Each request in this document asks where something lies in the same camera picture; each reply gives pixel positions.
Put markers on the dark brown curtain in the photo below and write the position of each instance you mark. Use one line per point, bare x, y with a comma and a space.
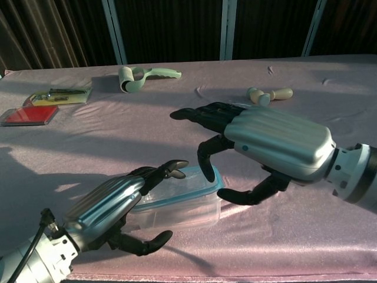
176, 29

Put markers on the red card in clear case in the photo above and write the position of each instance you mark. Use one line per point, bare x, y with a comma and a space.
29, 115

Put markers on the pale green lint roller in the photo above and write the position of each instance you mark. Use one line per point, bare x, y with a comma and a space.
165, 73

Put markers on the pink tablecloth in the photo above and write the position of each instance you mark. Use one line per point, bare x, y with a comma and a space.
103, 141

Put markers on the small wooden roller tool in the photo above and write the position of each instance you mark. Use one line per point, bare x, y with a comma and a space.
282, 93

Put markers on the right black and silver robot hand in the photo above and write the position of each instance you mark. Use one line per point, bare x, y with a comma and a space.
279, 141

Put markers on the clear container blue lid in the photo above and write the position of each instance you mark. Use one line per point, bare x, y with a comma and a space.
194, 182

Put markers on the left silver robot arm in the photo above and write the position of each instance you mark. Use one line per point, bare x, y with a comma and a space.
29, 265

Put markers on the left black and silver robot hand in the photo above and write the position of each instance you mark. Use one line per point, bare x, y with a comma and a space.
103, 203

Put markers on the clear plastic container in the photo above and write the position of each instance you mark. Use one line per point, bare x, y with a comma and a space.
182, 212

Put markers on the yellow razor blister pack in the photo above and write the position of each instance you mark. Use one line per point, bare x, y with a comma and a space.
59, 98

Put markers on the grey metal frame post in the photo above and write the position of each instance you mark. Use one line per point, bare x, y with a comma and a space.
116, 32
313, 29
228, 29

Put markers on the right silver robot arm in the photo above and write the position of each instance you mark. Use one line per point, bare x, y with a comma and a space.
359, 177

